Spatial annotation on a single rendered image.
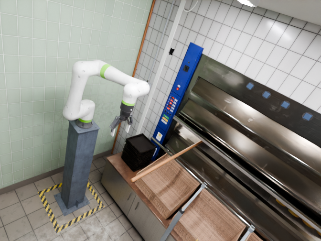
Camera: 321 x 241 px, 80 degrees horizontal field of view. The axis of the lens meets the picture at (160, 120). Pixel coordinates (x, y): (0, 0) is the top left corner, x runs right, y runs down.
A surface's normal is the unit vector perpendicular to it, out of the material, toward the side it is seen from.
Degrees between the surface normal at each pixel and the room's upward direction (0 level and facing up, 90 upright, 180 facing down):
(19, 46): 90
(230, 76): 90
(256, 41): 90
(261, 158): 70
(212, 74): 90
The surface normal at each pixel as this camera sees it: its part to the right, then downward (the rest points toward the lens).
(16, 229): 0.33, -0.80
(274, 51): -0.65, 0.19
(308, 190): -0.50, -0.10
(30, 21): 0.69, 0.56
